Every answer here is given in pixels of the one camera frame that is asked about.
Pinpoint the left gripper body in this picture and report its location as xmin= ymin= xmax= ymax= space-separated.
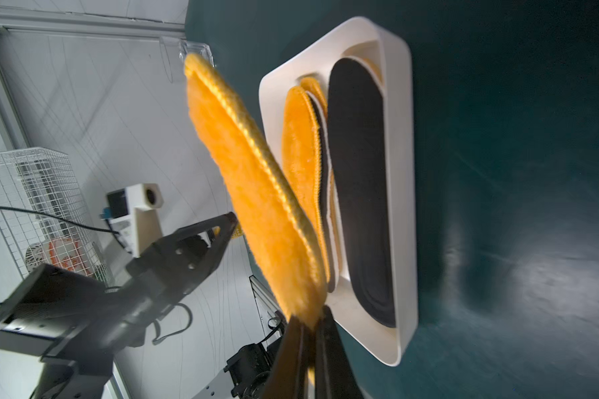
xmin=0 ymin=264 xmax=150 ymax=398

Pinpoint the white storage box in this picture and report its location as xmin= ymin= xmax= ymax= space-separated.
xmin=259 ymin=17 xmax=419 ymax=367

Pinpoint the orange insole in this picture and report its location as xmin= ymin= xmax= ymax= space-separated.
xmin=281 ymin=86 xmax=331 ymax=281
xmin=184 ymin=53 xmax=327 ymax=329

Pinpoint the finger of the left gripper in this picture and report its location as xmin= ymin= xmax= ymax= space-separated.
xmin=124 ymin=212 xmax=238 ymax=319

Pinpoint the fuzzy yellow insole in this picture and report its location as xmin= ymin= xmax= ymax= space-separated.
xmin=299 ymin=76 xmax=342 ymax=279

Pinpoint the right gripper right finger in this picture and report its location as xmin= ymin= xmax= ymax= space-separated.
xmin=314 ymin=305 xmax=364 ymax=399

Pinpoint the green table mat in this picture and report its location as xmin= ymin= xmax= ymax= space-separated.
xmin=186 ymin=1 xmax=599 ymax=398

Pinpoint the white wire basket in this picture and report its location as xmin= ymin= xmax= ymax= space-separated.
xmin=0 ymin=147 xmax=111 ymax=284

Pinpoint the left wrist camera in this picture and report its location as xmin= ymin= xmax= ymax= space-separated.
xmin=101 ymin=183 xmax=164 ymax=258

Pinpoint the clear drinking glass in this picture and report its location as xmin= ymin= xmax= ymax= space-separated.
xmin=179 ymin=40 xmax=215 ymax=66

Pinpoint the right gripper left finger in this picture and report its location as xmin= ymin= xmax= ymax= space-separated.
xmin=261 ymin=316 xmax=315 ymax=399

